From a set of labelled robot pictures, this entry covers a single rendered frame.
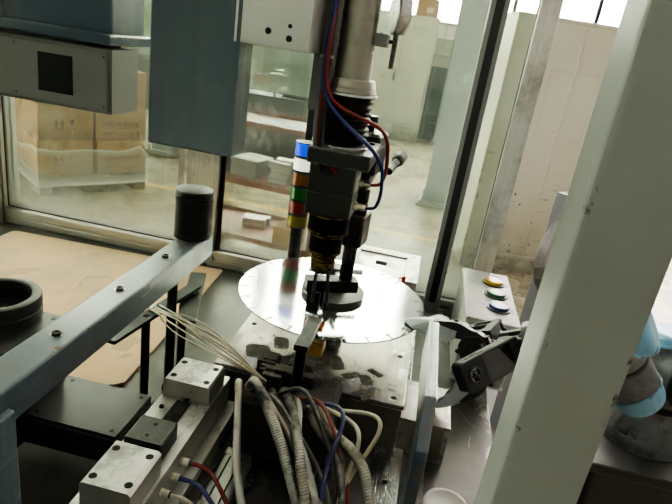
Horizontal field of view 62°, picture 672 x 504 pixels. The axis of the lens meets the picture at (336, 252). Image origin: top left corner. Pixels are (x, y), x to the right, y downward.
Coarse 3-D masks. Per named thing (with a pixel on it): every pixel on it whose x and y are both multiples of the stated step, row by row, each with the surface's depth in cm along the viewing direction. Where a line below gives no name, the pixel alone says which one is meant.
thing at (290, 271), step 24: (264, 264) 107; (288, 264) 108; (240, 288) 95; (264, 288) 97; (288, 288) 98; (384, 288) 104; (408, 288) 106; (264, 312) 88; (288, 312) 90; (336, 312) 92; (360, 312) 93; (384, 312) 95; (408, 312) 96; (336, 336) 85; (360, 336) 86; (384, 336) 87
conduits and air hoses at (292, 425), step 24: (168, 312) 87; (192, 336) 80; (216, 336) 83; (240, 384) 74; (240, 408) 72; (264, 408) 71; (288, 408) 74; (312, 408) 71; (336, 408) 73; (240, 432) 71; (288, 432) 70; (336, 432) 71; (360, 432) 70; (240, 456) 69; (288, 456) 67; (312, 456) 69; (336, 456) 68; (360, 456) 66; (192, 480) 69; (216, 480) 70; (240, 480) 68; (288, 480) 65; (312, 480) 66; (336, 480) 67; (360, 480) 65
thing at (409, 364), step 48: (336, 96) 68; (336, 144) 70; (336, 192) 72; (336, 240) 76; (240, 336) 100; (288, 336) 102; (432, 336) 79; (288, 384) 80; (336, 384) 85; (384, 384) 92; (432, 384) 68; (384, 432) 90; (432, 432) 89; (384, 480) 84
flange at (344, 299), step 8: (304, 288) 97; (360, 288) 100; (304, 296) 96; (336, 296) 95; (344, 296) 96; (352, 296) 96; (360, 296) 97; (328, 304) 93; (336, 304) 93; (344, 304) 94; (352, 304) 95
